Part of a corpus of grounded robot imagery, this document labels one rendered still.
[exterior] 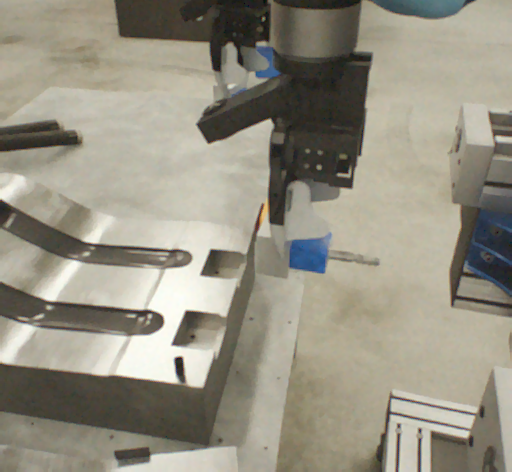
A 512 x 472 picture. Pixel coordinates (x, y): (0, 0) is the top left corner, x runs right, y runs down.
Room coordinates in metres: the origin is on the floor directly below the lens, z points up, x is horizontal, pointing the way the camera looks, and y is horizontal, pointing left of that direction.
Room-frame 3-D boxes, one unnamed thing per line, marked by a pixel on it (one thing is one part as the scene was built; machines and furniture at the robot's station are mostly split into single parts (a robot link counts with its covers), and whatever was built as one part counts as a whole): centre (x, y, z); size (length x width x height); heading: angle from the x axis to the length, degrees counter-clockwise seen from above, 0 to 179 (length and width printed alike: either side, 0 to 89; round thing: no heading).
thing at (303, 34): (0.48, -0.05, 1.17); 0.08 x 0.08 x 0.05
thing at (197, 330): (0.40, 0.06, 0.87); 0.05 x 0.05 x 0.04; 80
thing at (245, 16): (0.91, 0.02, 1.09); 0.09 x 0.08 x 0.12; 58
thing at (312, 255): (0.48, -0.07, 0.93); 0.13 x 0.05 x 0.05; 74
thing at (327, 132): (0.48, -0.06, 1.09); 0.09 x 0.08 x 0.12; 74
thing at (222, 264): (0.50, 0.04, 0.87); 0.05 x 0.05 x 0.04; 80
